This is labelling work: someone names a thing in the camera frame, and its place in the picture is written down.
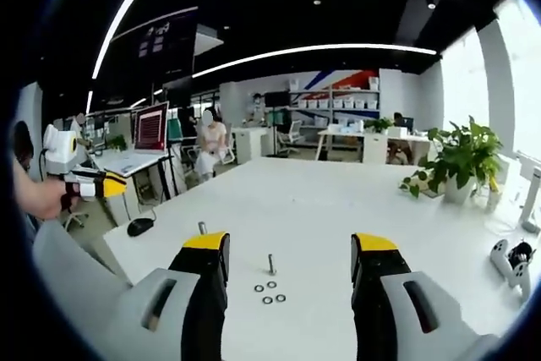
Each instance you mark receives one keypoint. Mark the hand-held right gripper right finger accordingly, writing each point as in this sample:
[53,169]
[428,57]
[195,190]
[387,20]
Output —
[380,293]

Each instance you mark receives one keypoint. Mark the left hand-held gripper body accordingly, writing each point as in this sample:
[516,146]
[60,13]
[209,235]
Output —
[61,149]

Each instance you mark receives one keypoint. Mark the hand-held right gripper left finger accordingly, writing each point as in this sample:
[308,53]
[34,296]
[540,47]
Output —
[198,293]

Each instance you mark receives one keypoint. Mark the metal washer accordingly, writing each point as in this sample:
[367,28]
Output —
[266,300]
[258,288]
[271,284]
[280,298]

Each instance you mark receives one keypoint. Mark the metal threaded stud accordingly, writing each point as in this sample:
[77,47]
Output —
[202,228]
[271,264]

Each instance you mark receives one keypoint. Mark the person's left hand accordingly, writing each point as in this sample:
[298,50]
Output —
[57,202]

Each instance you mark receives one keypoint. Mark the white side desk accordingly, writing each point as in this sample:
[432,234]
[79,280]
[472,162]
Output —
[127,164]

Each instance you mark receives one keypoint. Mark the black computer mouse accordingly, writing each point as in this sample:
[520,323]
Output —
[139,227]

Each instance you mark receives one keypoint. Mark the monitor with red screen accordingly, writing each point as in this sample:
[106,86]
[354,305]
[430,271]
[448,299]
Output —
[150,128]

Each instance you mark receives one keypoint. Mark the white game controller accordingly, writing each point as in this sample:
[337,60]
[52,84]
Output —
[522,272]
[501,257]

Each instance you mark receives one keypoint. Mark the long ceiling light strip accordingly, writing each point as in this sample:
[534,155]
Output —
[122,10]
[313,54]

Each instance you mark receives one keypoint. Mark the green potted plant white pot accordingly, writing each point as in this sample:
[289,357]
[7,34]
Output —
[458,162]

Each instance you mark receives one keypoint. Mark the dark hanging screen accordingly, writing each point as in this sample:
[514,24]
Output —
[167,35]

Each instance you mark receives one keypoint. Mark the small green potted plant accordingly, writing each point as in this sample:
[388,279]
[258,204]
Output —
[378,125]

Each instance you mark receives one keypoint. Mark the white office chair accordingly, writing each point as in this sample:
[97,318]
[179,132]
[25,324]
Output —
[289,135]

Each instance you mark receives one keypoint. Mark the shelf with white bins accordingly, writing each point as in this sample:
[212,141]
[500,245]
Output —
[338,101]

